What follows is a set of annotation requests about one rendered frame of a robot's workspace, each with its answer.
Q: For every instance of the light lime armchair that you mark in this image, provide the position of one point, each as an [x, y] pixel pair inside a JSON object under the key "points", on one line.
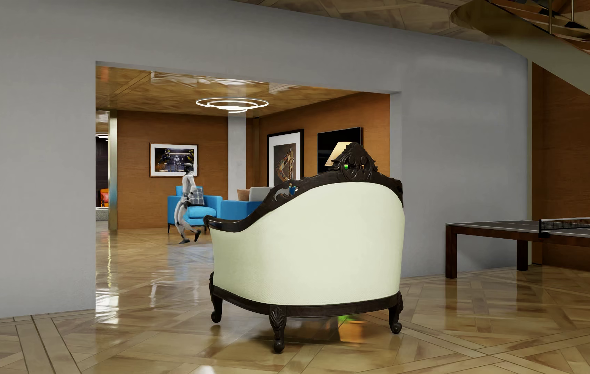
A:
{"points": [[311, 244]]}

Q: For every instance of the blue armchair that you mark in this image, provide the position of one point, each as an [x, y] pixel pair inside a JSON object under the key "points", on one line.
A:
{"points": [[202, 211]]}

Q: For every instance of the black framed abstract picture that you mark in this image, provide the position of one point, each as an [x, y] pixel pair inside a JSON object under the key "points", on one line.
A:
{"points": [[285, 158]]}

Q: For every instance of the light grey cushion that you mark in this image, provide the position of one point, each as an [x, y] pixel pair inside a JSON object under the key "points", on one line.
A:
{"points": [[259, 193]]}

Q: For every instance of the brown cushion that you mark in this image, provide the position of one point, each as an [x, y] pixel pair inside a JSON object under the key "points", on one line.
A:
{"points": [[243, 195]]}

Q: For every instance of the cream lampshade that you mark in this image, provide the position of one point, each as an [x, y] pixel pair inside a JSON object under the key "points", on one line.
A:
{"points": [[336, 152]]}

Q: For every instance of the blue sofa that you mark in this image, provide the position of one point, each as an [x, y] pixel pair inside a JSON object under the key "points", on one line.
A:
{"points": [[239, 209]]}

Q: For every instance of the grey checked cushion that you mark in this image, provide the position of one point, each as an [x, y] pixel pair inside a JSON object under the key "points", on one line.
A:
{"points": [[198, 197]]}

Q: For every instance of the white humanoid robot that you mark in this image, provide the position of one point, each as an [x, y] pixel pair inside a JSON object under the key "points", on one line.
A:
{"points": [[188, 189]]}

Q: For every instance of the white framed landscape picture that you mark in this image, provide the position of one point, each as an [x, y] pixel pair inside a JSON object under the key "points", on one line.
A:
{"points": [[174, 160]]}

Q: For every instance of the dark table tennis table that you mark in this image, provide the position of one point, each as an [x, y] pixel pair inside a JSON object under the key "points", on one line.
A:
{"points": [[531, 235]]}

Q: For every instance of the table tennis net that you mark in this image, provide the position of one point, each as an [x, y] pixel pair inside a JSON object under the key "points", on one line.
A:
{"points": [[580, 224]]}

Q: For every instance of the wooden staircase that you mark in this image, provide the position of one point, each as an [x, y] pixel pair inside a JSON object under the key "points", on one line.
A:
{"points": [[559, 36]]}

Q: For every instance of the black wall television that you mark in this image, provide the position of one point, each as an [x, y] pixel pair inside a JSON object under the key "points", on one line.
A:
{"points": [[337, 146]]}

